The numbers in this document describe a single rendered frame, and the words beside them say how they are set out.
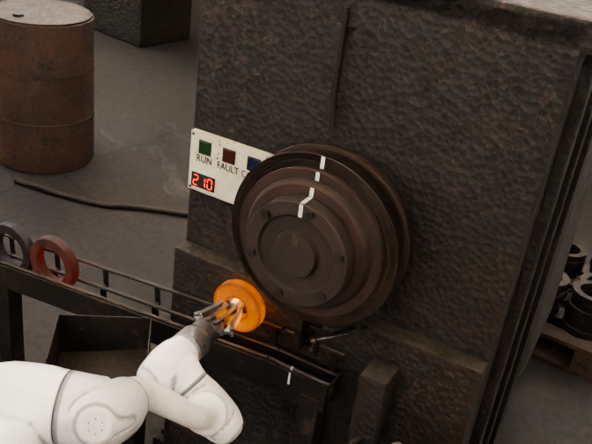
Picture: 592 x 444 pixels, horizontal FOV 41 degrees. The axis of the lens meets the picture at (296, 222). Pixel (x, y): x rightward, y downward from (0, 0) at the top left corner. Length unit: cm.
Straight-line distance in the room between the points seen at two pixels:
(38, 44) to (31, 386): 327
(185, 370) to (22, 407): 61
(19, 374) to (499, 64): 117
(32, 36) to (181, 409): 309
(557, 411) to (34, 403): 250
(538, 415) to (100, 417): 238
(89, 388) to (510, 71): 110
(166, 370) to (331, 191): 58
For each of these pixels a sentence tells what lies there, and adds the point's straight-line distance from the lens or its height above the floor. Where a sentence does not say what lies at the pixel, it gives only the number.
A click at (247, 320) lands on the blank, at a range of 222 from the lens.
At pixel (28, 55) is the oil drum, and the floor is 71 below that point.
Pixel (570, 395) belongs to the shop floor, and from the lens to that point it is 364.
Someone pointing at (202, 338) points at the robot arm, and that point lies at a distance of 203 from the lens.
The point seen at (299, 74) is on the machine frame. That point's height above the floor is 147.
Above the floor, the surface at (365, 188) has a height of 130.
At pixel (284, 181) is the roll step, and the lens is 191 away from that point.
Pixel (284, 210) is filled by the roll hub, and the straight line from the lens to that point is 187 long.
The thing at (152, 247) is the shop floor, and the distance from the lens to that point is 409.
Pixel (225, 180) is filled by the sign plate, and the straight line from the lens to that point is 221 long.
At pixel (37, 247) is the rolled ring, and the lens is 267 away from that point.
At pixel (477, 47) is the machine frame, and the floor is 165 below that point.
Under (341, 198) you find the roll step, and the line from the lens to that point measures 186.
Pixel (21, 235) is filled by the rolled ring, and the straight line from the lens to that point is 271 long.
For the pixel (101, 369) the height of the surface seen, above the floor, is 60.
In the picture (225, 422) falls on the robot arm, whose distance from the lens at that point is 196.
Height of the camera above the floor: 207
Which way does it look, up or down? 28 degrees down
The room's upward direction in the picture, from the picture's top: 8 degrees clockwise
